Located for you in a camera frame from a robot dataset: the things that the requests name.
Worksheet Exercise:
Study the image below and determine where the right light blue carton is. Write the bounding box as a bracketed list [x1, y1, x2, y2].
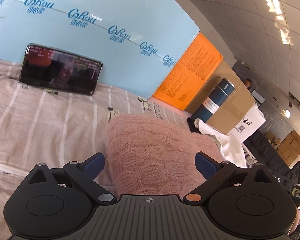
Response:
[0, 0, 199, 98]

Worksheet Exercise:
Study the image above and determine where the white garment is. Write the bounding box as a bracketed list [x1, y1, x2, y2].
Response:
[194, 119, 247, 168]

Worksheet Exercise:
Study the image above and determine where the brown cardboard box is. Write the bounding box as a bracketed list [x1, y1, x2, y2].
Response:
[185, 61, 255, 134]

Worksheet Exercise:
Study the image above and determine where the person's hand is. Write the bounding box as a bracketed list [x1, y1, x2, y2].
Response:
[288, 208, 300, 240]

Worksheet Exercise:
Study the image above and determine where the dark blue thermos bottle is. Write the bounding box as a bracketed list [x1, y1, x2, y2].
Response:
[190, 78, 235, 122]

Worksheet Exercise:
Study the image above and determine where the person in background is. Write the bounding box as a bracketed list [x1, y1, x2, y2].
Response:
[243, 79, 253, 93]

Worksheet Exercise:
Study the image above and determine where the black smartphone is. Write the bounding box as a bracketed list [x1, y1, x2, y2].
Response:
[19, 43, 103, 96]

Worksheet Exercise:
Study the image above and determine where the white paper bag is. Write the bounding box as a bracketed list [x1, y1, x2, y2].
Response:
[229, 103, 266, 143]

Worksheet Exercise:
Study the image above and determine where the orange printed carton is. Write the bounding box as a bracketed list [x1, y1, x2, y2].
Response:
[153, 33, 223, 111]

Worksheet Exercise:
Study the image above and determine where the pink knitted sweater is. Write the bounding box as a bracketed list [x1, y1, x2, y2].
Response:
[105, 115, 224, 197]

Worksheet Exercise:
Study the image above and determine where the pink patterned bed sheet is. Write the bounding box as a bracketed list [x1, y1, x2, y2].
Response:
[0, 59, 197, 239]

